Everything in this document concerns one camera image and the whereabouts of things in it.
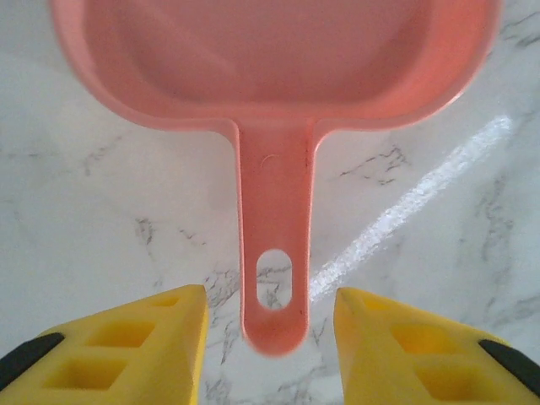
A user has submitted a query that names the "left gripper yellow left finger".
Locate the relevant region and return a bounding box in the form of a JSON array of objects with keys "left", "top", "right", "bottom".
[{"left": 0, "top": 284, "right": 211, "bottom": 405}]

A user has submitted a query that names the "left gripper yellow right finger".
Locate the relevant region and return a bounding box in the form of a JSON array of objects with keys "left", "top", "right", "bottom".
[{"left": 332, "top": 286, "right": 540, "bottom": 405}]

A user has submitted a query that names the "pink plastic dustpan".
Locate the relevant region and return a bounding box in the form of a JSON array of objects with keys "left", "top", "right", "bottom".
[{"left": 48, "top": 0, "right": 503, "bottom": 355}]

